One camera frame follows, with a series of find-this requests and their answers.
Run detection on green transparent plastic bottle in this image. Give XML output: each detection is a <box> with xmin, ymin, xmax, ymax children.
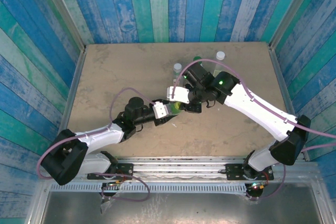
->
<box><xmin>169</xmin><ymin>102</ymin><xmax>182</xmax><ymax>116</ymax></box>

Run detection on tall clear plastic bottle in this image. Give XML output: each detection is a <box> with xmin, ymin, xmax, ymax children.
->
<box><xmin>212</xmin><ymin>57</ymin><xmax>225</xmax><ymax>74</ymax></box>

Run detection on small clear bottle white cap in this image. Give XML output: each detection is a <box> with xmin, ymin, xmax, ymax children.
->
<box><xmin>172</xmin><ymin>62</ymin><xmax>183</xmax><ymax>88</ymax></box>

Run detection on metal sheet panel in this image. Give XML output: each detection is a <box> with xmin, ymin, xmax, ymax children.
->
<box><xmin>39</xmin><ymin>191</ymin><xmax>325</xmax><ymax>224</ymax></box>

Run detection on aluminium frame beam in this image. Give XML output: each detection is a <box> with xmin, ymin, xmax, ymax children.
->
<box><xmin>40</xmin><ymin>156</ymin><xmax>320</xmax><ymax>183</ymax></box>

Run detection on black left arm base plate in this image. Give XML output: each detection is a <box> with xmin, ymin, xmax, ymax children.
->
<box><xmin>87</xmin><ymin>163</ymin><xmax>134</xmax><ymax>180</ymax></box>

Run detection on aluminium table edge rail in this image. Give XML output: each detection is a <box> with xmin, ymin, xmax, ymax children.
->
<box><xmin>267</xmin><ymin>42</ymin><xmax>310</xmax><ymax>161</ymax></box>
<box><xmin>49</xmin><ymin>47</ymin><xmax>87</xmax><ymax>161</ymax></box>

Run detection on white slotted cable duct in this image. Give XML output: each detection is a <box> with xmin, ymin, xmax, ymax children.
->
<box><xmin>49</xmin><ymin>183</ymin><xmax>248</xmax><ymax>194</ymax></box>

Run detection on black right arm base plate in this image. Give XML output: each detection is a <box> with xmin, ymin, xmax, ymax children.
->
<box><xmin>226</xmin><ymin>163</ymin><xmax>274</xmax><ymax>181</ymax></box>

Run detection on small circuit board with wires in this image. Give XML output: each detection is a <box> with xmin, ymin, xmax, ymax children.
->
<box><xmin>245</xmin><ymin>180</ymin><xmax>269</xmax><ymax>191</ymax></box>
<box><xmin>101</xmin><ymin>180</ymin><xmax>125</xmax><ymax>188</ymax></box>

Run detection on aluminium corner post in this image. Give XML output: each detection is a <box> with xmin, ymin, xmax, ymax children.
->
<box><xmin>36</xmin><ymin>0</ymin><xmax>87</xmax><ymax>51</ymax></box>
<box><xmin>269</xmin><ymin>0</ymin><xmax>320</xmax><ymax>49</ymax></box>

